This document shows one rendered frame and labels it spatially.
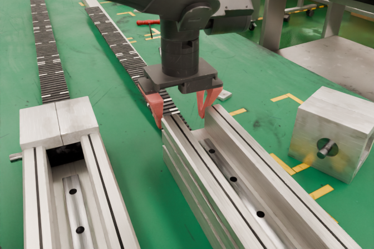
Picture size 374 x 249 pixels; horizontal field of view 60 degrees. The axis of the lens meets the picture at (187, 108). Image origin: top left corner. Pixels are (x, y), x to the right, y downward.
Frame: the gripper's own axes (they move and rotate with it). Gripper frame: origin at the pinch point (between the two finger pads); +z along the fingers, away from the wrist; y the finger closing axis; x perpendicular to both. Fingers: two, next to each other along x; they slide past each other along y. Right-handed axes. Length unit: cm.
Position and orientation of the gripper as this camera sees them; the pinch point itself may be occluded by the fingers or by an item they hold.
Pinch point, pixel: (180, 118)
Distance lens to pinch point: 55.7
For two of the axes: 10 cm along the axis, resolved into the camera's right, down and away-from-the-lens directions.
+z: -0.1, 8.4, 5.4
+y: 9.2, -2.1, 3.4
